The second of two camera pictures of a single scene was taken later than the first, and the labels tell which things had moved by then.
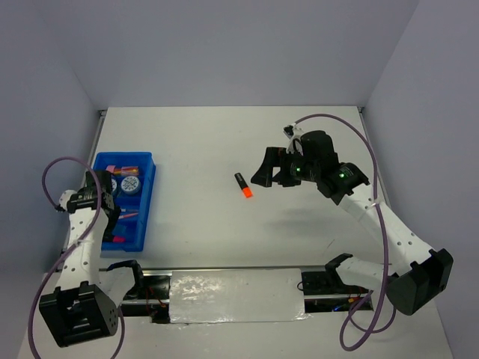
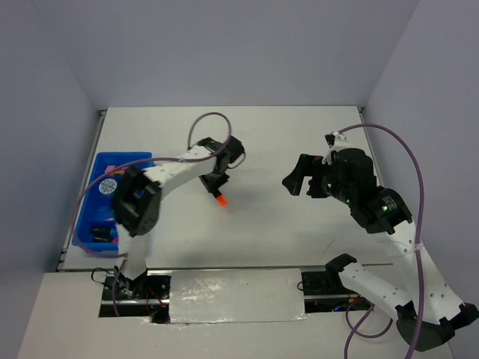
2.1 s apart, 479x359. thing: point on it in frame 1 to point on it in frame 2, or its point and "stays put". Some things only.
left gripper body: (111, 222) to (212, 179)
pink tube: (123, 170) stays put
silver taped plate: (239, 295) stays put
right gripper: (275, 156) to (306, 164)
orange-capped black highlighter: (245, 189) to (221, 199)
